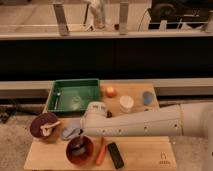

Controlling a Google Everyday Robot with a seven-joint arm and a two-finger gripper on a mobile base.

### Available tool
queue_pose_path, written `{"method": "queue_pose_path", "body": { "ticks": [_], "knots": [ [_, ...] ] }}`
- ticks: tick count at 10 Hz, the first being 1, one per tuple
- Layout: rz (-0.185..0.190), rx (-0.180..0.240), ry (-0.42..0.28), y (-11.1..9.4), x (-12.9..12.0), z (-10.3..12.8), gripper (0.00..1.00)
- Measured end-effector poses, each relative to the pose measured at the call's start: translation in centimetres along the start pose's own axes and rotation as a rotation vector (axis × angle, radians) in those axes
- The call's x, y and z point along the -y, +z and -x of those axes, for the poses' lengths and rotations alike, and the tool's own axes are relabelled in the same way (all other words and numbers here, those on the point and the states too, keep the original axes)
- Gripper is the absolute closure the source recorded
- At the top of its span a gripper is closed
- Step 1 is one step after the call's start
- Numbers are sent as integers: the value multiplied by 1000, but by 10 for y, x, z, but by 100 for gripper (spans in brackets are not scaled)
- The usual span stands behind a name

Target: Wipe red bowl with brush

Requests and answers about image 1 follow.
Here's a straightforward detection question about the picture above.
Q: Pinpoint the dark scrub brush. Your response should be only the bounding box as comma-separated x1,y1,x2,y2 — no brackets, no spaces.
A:
71,142,86,156

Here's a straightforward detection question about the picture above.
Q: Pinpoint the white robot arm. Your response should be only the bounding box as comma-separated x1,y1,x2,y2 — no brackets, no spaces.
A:
80,102,213,171

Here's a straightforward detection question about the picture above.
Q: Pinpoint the dark red bowl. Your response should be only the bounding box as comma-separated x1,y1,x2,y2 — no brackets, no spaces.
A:
30,113,59,139

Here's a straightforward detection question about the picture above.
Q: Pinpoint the blue cloth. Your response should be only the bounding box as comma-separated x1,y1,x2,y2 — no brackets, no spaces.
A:
61,120,81,140

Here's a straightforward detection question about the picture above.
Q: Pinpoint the orange carrot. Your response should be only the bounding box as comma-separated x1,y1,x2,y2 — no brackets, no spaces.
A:
96,137,106,166

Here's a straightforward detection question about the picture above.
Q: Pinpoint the beige wooden utensil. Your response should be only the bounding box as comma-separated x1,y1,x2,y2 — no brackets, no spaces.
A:
40,121,61,137

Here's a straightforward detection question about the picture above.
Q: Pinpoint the green plastic tray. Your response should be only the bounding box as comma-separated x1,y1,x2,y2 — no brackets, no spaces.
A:
47,79,101,114

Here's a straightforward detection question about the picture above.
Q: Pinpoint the wooden board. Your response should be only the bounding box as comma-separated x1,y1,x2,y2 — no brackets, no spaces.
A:
23,82,178,171

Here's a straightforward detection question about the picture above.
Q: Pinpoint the black rectangular block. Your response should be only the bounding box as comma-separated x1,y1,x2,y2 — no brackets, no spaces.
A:
107,142,124,169

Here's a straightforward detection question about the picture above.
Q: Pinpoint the silver spoon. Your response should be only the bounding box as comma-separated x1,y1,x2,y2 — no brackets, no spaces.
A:
54,92,61,110

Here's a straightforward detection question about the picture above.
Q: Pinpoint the orange fruit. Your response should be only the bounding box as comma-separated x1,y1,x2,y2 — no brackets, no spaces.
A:
105,86,116,98

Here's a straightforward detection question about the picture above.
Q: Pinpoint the white cup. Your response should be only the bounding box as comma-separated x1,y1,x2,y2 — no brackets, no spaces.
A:
119,96,134,113

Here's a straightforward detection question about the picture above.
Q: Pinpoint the blue cup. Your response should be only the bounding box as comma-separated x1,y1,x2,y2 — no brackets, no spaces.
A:
143,91,154,105

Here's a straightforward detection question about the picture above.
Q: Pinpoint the left metal bracket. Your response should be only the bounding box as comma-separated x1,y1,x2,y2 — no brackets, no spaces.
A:
53,2,69,36

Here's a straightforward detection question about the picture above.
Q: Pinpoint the metal bracket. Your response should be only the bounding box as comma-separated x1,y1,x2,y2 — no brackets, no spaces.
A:
53,2,69,36
119,2,129,35

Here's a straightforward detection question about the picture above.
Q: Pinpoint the right metal bracket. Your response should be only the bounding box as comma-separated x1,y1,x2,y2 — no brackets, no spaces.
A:
119,2,129,35

